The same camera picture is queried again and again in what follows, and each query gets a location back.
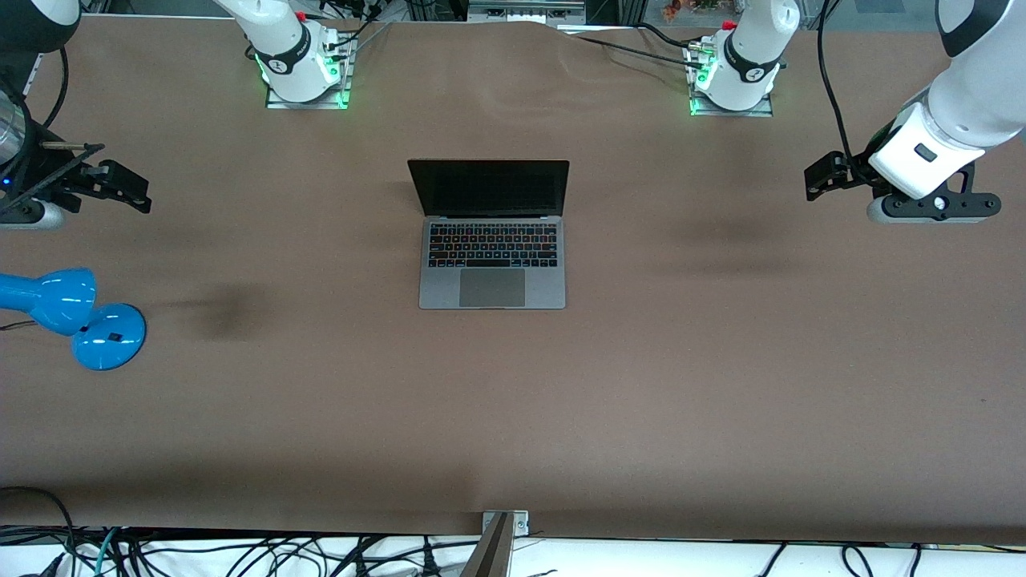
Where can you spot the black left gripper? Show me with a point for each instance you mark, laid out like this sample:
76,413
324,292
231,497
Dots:
854,170

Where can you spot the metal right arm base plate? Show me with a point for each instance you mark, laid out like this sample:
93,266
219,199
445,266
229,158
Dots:
341,80

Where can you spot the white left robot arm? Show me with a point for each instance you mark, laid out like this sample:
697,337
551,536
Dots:
978,96

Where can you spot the blue desk lamp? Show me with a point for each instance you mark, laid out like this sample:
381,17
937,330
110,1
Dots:
96,336

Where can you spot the metal table edge bracket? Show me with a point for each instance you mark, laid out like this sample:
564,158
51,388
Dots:
519,522

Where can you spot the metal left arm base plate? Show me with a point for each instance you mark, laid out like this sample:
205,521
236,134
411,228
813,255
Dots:
763,106

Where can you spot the grey metal beam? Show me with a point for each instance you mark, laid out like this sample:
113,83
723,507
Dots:
490,553

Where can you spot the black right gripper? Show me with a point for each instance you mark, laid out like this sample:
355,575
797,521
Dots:
50,172

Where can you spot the aluminium table side rail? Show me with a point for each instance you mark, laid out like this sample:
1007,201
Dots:
34,76

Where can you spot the aluminium equipment rack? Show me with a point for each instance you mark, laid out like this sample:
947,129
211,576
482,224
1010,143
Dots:
525,10

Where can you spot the grey laptop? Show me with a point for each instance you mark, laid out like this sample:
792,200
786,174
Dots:
491,264

